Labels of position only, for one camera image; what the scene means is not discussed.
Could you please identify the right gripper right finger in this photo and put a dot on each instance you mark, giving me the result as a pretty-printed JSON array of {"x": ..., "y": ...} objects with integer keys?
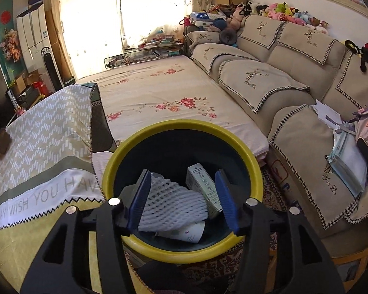
[{"x": 303, "y": 264}]

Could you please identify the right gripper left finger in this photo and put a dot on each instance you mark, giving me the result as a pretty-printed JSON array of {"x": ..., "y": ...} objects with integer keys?
[{"x": 62, "y": 264}]

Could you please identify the white paper cup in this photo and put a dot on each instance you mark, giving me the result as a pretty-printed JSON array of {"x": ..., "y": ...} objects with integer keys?
[{"x": 191, "y": 233}]

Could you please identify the white foam fruit net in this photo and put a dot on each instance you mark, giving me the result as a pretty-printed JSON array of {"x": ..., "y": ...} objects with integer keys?
[{"x": 170, "y": 206}]

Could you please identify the pale green tea carton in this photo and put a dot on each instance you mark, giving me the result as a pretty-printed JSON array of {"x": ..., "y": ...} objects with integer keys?
[{"x": 199, "y": 180}]

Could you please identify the yellow rimmed trash bin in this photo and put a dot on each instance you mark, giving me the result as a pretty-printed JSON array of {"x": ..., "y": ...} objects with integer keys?
[{"x": 168, "y": 149}]

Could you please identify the patterned beige tablecloth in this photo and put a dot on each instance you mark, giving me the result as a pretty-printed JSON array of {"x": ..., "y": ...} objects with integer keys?
[{"x": 49, "y": 161}]

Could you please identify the black tower fan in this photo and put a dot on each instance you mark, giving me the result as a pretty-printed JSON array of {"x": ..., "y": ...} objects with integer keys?
[{"x": 52, "y": 68}]

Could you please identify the beige sofa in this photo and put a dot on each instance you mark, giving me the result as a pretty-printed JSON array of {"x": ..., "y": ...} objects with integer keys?
[{"x": 277, "y": 72}]

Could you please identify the pink artificial flowers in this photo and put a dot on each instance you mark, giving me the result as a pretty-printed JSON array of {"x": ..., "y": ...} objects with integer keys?
[{"x": 10, "y": 46}]

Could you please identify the cream window curtains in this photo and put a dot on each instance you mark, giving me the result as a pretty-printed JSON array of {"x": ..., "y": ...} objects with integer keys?
[{"x": 92, "y": 30}]

